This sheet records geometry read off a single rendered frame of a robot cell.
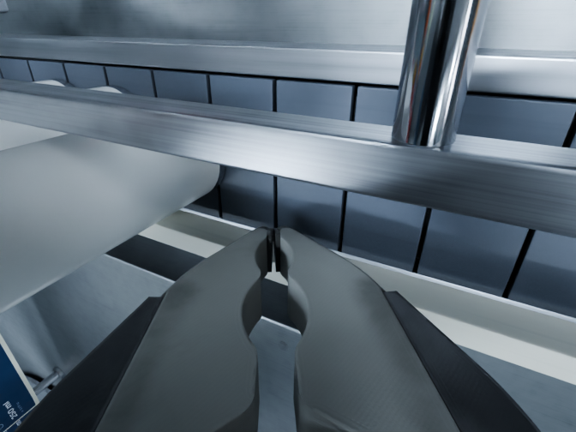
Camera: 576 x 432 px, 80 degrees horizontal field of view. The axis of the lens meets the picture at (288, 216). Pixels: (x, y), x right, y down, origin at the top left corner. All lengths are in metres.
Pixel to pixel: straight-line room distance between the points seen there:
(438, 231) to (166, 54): 0.16
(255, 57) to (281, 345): 0.18
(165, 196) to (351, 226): 0.09
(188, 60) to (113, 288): 0.23
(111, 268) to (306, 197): 0.21
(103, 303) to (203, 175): 0.24
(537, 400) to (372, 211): 0.18
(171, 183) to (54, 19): 0.23
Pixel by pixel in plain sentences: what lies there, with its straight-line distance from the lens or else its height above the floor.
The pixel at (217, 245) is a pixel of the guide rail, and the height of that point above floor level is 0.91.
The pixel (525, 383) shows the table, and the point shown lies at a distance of 0.29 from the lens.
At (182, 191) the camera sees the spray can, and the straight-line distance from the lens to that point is 0.17.
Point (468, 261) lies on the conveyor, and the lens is 0.17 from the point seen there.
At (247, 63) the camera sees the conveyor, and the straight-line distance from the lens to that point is 0.18.
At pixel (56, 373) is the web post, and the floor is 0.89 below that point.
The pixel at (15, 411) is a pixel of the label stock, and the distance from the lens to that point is 0.63.
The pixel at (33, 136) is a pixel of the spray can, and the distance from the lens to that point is 0.19.
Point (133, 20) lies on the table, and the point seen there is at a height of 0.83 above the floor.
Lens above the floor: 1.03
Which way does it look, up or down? 51 degrees down
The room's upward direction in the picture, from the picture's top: 133 degrees counter-clockwise
